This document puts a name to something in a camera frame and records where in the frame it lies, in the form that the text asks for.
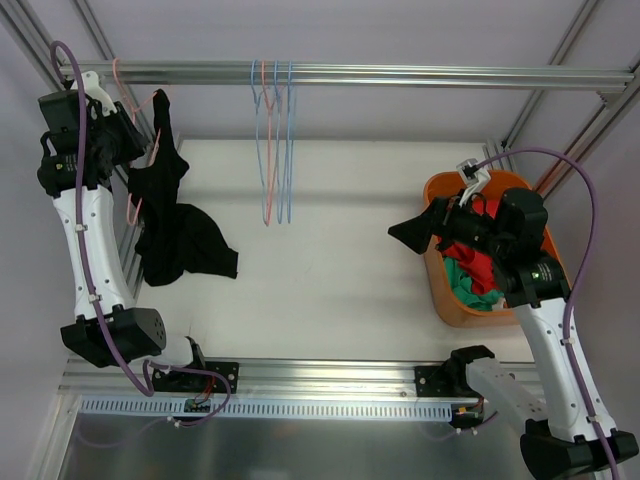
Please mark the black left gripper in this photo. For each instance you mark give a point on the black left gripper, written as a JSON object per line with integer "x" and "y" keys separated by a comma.
{"x": 129, "y": 136}

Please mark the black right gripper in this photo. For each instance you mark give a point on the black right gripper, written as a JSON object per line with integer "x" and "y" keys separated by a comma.
{"x": 439, "y": 220}

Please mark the red tank top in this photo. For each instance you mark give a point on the red tank top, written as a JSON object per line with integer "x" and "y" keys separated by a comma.
{"x": 476, "y": 264}

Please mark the green tank top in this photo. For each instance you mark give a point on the green tank top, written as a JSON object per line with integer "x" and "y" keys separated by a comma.
{"x": 461, "y": 285}

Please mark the pink wire hanger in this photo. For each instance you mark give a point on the pink wire hanger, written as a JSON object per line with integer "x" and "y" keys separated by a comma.
{"x": 136, "y": 139}
{"x": 265, "y": 107}

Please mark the black tank top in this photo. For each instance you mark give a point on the black tank top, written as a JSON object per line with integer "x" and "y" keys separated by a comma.
{"x": 177, "y": 238}

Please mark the light blue wire hanger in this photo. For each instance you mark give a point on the light blue wire hanger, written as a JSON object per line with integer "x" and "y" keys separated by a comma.
{"x": 289, "y": 147}

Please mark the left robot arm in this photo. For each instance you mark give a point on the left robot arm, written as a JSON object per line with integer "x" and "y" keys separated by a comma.
{"x": 79, "y": 156}

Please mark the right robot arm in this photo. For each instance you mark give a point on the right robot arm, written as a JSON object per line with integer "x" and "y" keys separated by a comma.
{"x": 569, "y": 432}

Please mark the orange plastic basket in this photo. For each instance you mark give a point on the orange plastic basket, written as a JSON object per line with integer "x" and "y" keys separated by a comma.
{"x": 450, "y": 300}

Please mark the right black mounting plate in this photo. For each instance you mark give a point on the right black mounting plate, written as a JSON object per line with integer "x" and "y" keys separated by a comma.
{"x": 431, "y": 381}

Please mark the black mounting plate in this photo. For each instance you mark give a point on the black mounting plate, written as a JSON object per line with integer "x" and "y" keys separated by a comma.
{"x": 197, "y": 377}
{"x": 431, "y": 381}

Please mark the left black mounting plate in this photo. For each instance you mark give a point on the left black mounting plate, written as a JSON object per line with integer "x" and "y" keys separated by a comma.
{"x": 197, "y": 377}

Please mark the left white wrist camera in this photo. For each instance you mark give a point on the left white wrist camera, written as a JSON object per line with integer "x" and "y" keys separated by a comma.
{"x": 93, "y": 91}

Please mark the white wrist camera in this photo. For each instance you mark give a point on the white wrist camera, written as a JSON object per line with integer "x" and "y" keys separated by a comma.
{"x": 93, "y": 91}
{"x": 474, "y": 177}

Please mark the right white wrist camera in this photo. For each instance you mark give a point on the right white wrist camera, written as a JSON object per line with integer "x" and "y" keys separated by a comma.
{"x": 474, "y": 177}

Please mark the aluminium hanging rail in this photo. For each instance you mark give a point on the aluminium hanging rail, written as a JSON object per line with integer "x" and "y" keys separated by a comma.
{"x": 235, "y": 73}

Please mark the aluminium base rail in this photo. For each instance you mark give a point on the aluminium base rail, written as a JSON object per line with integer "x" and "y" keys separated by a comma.
{"x": 275, "y": 378}

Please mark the slotted white cable duct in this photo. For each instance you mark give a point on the slotted white cable duct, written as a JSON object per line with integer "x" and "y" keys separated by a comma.
{"x": 412, "y": 410}

